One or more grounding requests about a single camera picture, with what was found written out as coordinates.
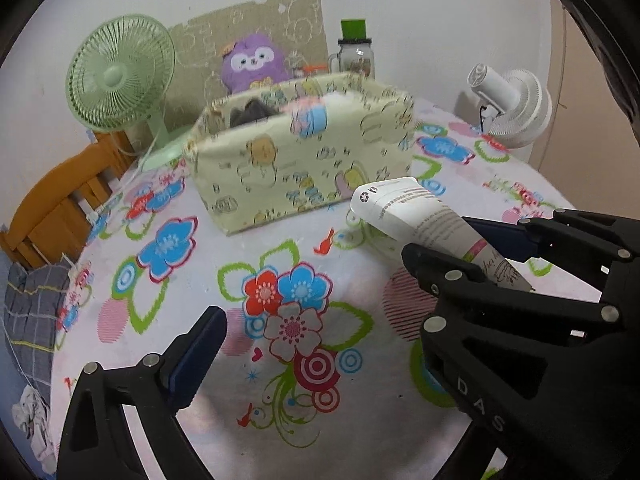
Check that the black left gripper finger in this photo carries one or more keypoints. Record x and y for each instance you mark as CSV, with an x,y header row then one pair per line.
x,y
140,409

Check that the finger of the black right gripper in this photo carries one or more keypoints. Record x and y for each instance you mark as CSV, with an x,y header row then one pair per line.
x,y
599,249
551,383

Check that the white cream tube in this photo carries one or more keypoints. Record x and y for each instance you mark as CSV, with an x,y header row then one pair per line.
x,y
405,211

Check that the pink wet wipes pack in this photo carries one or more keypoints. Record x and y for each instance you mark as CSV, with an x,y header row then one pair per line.
x,y
301,104

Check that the dark grey sock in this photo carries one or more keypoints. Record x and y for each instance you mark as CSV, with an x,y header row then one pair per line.
x,y
253,111

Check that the crumpled white cloth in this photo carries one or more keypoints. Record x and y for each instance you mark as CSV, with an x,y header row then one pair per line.
x,y
31,415

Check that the grey plaid blanket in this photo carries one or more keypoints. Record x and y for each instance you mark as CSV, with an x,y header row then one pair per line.
x,y
31,304

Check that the white standing fan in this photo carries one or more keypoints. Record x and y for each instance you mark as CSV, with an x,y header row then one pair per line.
x,y
522,104

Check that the wooden chair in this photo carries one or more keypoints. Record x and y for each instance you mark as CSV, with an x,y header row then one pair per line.
x,y
50,224

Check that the floral tablecloth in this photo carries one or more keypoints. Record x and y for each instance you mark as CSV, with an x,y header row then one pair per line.
x,y
299,342

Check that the glass jar with green lid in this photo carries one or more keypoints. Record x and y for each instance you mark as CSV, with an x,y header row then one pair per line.
x,y
355,52

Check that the cream cartoon fabric storage box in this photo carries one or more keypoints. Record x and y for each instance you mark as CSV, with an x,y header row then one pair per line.
x,y
283,165

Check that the clear cup with cotton swabs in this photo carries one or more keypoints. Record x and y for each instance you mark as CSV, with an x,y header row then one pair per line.
x,y
301,69

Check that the green desk fan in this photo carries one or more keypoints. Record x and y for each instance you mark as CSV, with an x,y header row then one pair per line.
x,y
118,78

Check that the cartoon patterned cardboard panel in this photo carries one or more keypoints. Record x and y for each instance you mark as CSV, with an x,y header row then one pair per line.
x,y
294,26

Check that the purple plush toy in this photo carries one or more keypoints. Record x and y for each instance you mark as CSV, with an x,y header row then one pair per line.
x,y
253,61

